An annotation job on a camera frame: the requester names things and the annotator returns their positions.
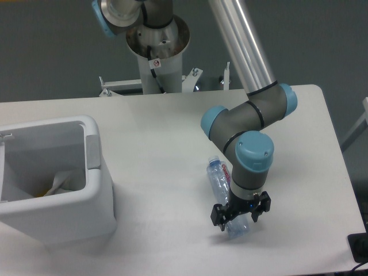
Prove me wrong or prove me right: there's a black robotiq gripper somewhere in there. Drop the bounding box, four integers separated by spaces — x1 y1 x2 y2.
210 191 271 232

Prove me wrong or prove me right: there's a clear plastic water bottle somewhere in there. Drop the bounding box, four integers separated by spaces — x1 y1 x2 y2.
206 156 249 239

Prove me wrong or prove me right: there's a white plastic wrapper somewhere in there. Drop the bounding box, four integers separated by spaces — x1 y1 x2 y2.
45 168 86 196

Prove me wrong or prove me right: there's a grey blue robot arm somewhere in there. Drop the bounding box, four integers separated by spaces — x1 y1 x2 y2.
92 1 297 231

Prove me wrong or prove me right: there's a white plastic trash can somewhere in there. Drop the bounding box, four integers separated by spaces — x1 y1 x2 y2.
1 115 117 244

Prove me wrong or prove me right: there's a black device at table corner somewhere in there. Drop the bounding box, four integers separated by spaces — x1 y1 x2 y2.
347 232 367 263

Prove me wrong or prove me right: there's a white frame at right edge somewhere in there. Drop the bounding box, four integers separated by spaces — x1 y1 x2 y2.
340 97 367 152

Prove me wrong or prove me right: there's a white metal base frame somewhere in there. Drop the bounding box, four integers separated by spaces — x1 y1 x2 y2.
99 61 232 97

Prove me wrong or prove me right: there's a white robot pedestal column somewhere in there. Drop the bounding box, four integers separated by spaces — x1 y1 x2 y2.
126 15 190 94

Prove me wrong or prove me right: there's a black pedestal cable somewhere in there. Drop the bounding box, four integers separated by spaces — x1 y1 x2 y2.
146 45 167 94

